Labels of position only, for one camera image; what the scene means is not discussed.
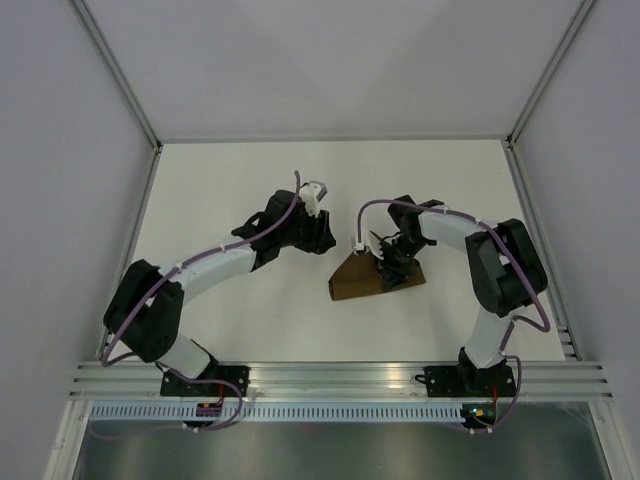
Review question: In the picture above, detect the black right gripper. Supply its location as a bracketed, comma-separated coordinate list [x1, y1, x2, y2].
[370, 234, 429, 293]

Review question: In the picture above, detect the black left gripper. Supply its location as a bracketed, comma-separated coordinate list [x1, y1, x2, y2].
[279, 204, 336, 256]

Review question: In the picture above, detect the brown cloth napkin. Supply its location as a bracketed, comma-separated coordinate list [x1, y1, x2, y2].
[327, 229, 427, 302]

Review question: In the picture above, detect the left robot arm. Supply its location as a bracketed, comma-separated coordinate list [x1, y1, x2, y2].
[103, 181, 336, 396]

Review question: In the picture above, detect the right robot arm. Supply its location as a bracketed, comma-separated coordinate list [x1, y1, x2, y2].
[374, 195, 548, 398]

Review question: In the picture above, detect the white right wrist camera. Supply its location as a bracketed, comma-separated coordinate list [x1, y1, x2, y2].
[352, 232, 383, 259]

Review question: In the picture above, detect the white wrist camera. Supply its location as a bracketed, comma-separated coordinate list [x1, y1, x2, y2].
[299, 181, 328, 217]
[352, 232, 383, 259]

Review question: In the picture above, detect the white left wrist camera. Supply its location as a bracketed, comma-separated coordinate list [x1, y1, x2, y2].
[299, 181, 328, 217]

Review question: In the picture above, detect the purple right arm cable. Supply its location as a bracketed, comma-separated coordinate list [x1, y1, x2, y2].
[355, 198, 552, 436]

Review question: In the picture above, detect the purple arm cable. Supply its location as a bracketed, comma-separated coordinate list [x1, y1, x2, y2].
[355, 198, 552, 436]
[89, 170, 304, 441]

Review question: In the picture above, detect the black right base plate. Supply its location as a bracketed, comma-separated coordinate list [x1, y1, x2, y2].
[413, 364, 516, 398]

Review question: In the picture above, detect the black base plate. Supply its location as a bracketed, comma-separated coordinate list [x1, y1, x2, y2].
[160, 364, 250, 398]
[413, 364, 516, 398]

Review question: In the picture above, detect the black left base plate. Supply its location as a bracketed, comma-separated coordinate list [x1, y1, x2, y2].
[160, 364, 250, 398]

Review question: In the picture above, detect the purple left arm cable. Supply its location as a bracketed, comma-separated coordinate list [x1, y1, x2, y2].
[89, 170, 304, 441]

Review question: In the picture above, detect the aluminium front mounting rail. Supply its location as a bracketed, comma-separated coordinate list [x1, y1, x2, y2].
[67, 361, 614, 403]

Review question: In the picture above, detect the white slotted cable duct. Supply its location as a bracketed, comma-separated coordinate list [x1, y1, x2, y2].
[90, 401, 463, 423]

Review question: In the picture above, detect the aluminium frame rail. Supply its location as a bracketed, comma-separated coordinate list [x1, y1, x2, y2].
[503, 0, 599, 149]

